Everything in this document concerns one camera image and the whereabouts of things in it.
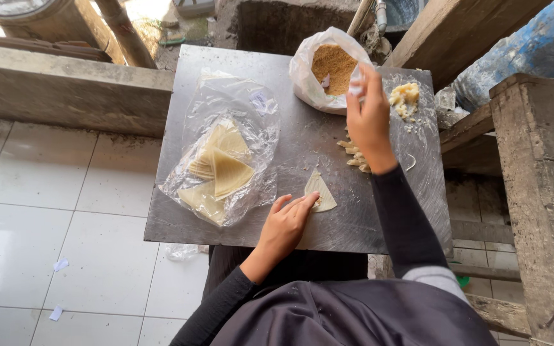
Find white plastic bag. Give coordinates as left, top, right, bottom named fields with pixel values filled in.
left=289, top=26, right=375, bottom=116

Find thick wooden beam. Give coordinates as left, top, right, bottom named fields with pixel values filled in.
left=384, top=0, right=553, bottom=92

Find concrete ledge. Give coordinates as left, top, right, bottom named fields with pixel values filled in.
left=0, top=42, right=176, bottom=138

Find row of folded pastry pieces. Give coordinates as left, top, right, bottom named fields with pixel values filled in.
left=337, top=127, right=372, bottom=174

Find person's left hand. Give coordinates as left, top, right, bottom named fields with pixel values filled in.
left=258, top=191, right=321, bottom=262

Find triangular pastry wrapper sheet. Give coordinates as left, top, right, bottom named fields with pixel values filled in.
left=304, top=169, right=338, bottom=213

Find wooden stick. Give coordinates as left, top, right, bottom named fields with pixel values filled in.
left=346, top=0, right=374, bottom=38

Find bamboo pole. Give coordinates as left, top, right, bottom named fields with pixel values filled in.
left=95, top=0, right=158, bottom=69

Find wooden drum with grey lid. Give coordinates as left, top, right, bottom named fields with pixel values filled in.
left=0, top=0, right=126, bottom=65

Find wooden planks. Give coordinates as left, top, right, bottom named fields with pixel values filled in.
left=0, top=34, right=113, bottom=63

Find green plastic object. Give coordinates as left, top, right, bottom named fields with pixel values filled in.
left=450, top=261, right=471, bottom=289

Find yellow mashed filling pile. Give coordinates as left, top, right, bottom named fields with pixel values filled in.
left=389, top=82, right=421, bottom=121

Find person's right hand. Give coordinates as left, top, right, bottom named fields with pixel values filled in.
left=345, top=63, right=399, bottom=175

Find grey pipe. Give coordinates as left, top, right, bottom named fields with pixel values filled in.
left=374, top=0, right=389, bottom=35

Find stack of pastry wrappers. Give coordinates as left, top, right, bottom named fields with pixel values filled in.
left=177, top=119, right=256, bottom=225

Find person's dark garment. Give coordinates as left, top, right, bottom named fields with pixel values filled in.
left=202, top=245, right=499, bottom=346

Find clear plastic scrap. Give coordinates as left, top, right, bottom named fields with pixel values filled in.
left=164, top=243, right=209, bottom=261

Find brown crumbs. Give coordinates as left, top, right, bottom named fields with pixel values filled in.
left=311, top=44, right=358, bottom=96

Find concrete basin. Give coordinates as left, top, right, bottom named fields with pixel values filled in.
left=214, top=0, right=379, bottom=57

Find clear crumpled plastic bag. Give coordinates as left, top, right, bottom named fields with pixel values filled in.
left=158, top=68, right=281, bottom=228

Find weathered wooden post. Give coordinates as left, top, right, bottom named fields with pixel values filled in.
left=489, top=73, right=554, bottom=346

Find blue barrel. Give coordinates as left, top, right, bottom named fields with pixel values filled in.
left=452, top=0, right=554, bottom=112

